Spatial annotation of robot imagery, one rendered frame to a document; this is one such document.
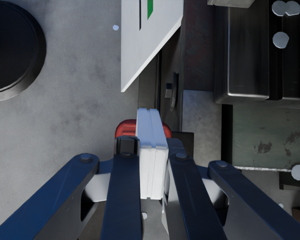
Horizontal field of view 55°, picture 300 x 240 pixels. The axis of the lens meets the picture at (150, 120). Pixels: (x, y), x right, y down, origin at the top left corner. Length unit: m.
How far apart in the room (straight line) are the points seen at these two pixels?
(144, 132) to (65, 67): 0.99
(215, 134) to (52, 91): 0.79
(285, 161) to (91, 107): 0.77
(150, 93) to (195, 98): 0.63
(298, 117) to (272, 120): 0.04
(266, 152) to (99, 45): 0.83
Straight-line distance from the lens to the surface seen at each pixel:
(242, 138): 0.44
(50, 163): 1.09
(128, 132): 0.30
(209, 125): 0.43
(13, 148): 1.13
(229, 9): 0.42
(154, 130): 0.16
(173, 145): 0.17
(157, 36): 0.67
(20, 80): 1.13
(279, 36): 0.43
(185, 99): 0.43
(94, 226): 1.09
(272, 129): 0.46
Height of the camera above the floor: 1.06
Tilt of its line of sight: 81 degrees down
